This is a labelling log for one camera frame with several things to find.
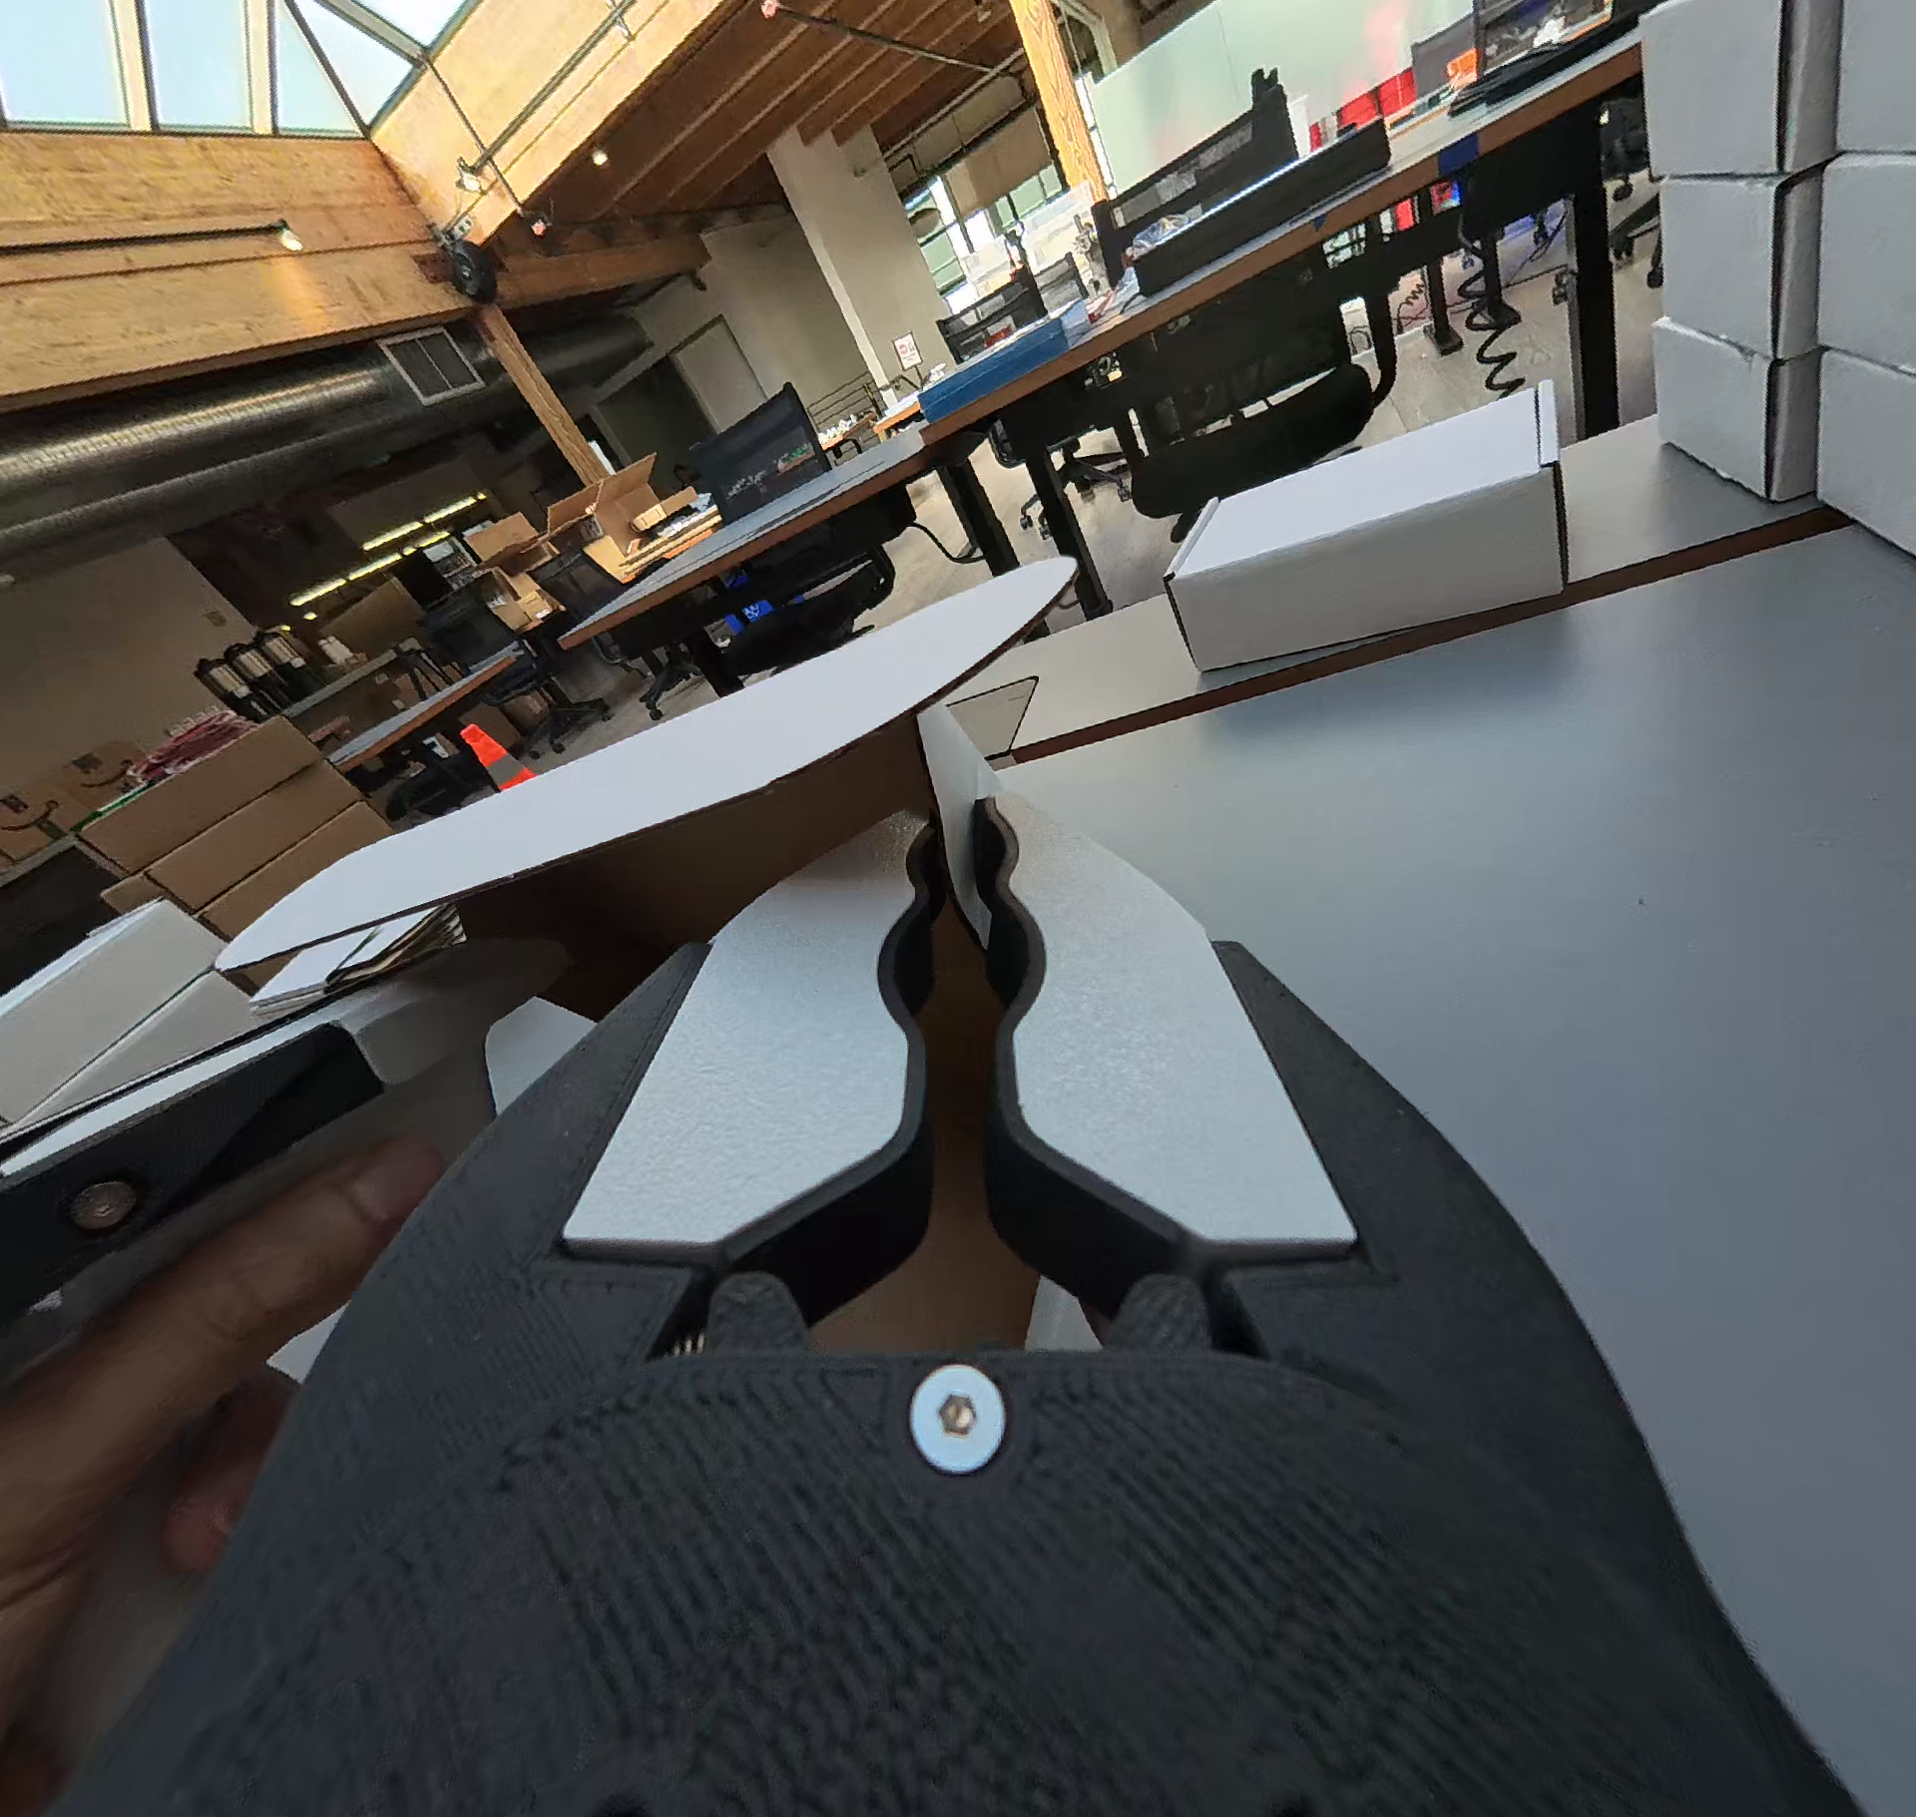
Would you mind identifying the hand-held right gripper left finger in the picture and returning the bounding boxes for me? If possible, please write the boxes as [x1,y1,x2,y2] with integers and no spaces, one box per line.
[560,811,963,1322]

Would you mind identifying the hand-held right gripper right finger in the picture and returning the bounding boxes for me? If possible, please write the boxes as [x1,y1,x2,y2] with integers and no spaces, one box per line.
[971,797,1360,1322]

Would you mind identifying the white cardboard box brown inside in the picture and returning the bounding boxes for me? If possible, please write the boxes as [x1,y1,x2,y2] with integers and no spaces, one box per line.
[215,558,1083,1388]

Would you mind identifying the small white cardboard box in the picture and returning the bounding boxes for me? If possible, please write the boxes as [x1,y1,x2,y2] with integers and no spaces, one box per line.
[0,971,259,1135]
[0,901,229,1093]

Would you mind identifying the closed white cardboard box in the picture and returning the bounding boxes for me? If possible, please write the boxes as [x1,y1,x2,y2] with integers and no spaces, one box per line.
[1163,380,1568,675]

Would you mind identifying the open brown cardboard box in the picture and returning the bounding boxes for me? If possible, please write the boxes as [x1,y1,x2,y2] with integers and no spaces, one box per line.
[540,456,664,544]

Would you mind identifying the person's left hand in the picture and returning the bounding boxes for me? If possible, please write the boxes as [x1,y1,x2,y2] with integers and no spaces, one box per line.
[0,1141,448,1817]

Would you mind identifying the stack of flat cardboard sheets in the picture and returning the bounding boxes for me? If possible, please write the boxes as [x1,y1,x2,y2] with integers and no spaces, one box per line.
[245,905,468,1021]

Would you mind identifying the small grey desk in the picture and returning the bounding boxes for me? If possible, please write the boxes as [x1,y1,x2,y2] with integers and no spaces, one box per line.
[320,647,528,787]

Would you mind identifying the black office chair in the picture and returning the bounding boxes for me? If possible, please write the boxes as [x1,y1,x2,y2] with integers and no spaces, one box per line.
[1125,302,1382,520]
[718,492,917,685]

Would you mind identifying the grey desk black legs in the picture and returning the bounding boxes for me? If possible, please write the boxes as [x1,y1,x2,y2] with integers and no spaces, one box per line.
[556,426,977,719]

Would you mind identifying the black chair with printed back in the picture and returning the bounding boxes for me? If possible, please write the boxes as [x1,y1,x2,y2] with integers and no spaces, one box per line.
[692,384,827,520]

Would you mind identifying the blue flat packet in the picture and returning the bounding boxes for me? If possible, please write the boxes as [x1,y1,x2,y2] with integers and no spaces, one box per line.
[917,306,1113,422]

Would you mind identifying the long wood-edged desk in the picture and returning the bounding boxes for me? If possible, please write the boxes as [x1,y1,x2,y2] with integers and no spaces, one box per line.
[915,28,1648,621]

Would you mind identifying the long black case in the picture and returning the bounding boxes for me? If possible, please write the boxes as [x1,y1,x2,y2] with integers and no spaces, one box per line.
[1125,122,1396,296]

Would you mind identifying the stack of white boxes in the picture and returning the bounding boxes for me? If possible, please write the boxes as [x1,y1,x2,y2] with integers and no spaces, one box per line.
[1636,0,1916,562]

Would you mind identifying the skylight window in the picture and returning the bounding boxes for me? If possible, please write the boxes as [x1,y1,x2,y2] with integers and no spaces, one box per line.
[0,0,544,138]

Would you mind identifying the grey ventilation duct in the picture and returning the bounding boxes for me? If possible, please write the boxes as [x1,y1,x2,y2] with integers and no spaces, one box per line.
[0,318,648,536]

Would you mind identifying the black coiled cable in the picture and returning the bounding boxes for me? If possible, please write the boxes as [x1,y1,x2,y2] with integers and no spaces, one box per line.
[1454,258,1516,394]

